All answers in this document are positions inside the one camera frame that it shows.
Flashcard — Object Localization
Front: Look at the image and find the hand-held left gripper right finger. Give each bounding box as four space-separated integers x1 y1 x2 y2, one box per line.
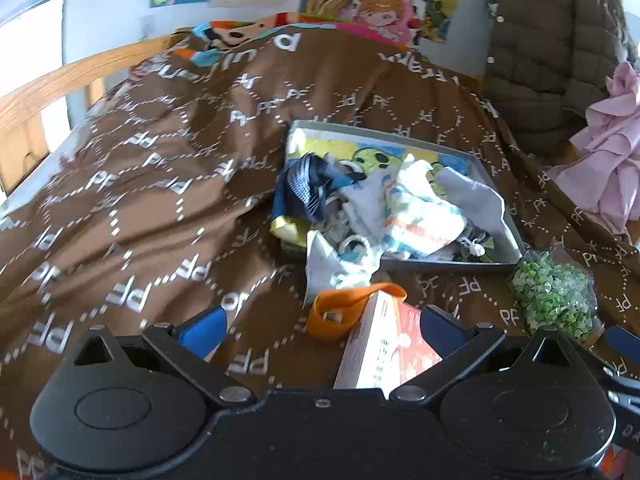
390 305 582 404

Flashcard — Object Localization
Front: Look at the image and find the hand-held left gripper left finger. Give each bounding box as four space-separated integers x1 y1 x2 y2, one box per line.
65 305 257 406

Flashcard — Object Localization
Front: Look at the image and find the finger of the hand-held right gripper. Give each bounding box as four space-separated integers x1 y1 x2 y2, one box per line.
602 325 640 362
589 354 640 404

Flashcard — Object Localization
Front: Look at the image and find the white patterned sock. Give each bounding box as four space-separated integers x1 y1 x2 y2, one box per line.
382 155 468 261

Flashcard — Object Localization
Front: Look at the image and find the yellow sock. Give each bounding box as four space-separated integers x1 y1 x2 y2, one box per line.
270 214 308 248

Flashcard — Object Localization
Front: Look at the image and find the white sock with blue print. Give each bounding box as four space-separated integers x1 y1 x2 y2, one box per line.
302 230 386 308

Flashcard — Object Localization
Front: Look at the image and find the pale grey sock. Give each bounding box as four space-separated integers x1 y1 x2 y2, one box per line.
432 165 508 241

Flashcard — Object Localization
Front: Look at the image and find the navy striped sock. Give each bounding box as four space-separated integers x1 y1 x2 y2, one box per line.
272 152 371 223

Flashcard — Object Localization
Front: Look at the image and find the grey cartoon picture tray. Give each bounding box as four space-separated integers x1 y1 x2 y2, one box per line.
280 119 526 273

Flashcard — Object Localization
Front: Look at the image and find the orange and white carton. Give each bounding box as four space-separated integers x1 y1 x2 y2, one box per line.
332 290 446 391

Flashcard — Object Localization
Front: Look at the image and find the brown printed blanket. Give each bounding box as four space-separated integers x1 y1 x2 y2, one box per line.
0 27 640 480

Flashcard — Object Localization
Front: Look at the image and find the pink crumpled garment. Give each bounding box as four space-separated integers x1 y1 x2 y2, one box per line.
547 60 640 236

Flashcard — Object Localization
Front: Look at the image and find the olive puffer jacket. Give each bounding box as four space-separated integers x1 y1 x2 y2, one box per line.
477 0 640 156

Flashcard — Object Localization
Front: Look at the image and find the window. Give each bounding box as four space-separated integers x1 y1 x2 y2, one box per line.
0 0 68 96

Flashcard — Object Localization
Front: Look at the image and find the wooden bed frame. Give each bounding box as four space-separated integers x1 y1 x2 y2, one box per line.
0 35 173 191

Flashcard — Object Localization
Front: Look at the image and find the pink cartoon wall poster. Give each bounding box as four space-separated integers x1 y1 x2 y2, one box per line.
352 0 426 46

